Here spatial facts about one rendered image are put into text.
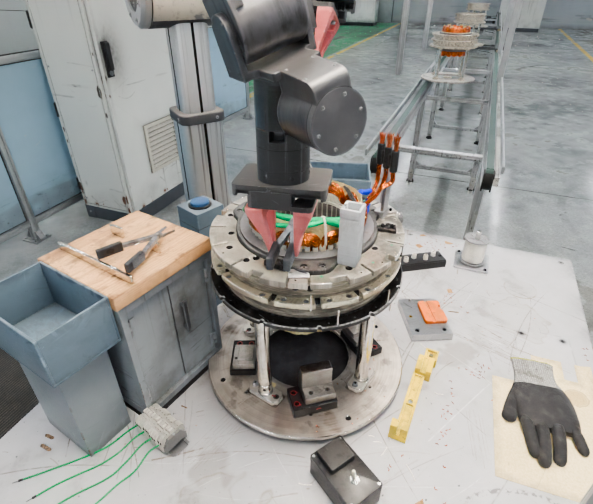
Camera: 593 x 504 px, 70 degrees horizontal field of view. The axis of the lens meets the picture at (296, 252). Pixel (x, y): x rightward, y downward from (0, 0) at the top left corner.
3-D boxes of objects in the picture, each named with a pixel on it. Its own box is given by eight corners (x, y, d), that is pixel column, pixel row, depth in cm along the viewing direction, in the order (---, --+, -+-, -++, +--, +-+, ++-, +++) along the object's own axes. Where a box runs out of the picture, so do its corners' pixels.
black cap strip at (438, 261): (445, 267, 116) (446, 260, 114) (393, 273, 113) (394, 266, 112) (436, 257, 120) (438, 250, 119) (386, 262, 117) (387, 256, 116)
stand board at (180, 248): (117, 312, 61) (113, 299, 59) (41, 270, 69) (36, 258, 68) (212, 249, 75) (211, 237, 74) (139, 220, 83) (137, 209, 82)
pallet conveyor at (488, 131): (469, 316, 215) (513, 168, 172) (350, 288, 234) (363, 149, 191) (493, 50, 972) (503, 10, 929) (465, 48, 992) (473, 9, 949)
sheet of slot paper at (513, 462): (628, 522, 62) (630, 520, 61) (489, 474, 68) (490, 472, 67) (593, 369, 85) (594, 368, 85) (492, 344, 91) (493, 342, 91)
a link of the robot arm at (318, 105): (288, -21, 39) (206, 13, 37) (367, -23, 31) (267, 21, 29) (317, 103, 47) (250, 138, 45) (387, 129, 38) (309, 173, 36)
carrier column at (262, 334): (268, 401, 77) (263, 313, 65) (256, 395, 78) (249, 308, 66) (275, 391, 79) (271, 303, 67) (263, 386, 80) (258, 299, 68)
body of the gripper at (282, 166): (325, 208, 44) (328, 137, 40) (231, 200, 46) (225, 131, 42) (332, 183, 50) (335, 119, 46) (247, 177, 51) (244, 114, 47)
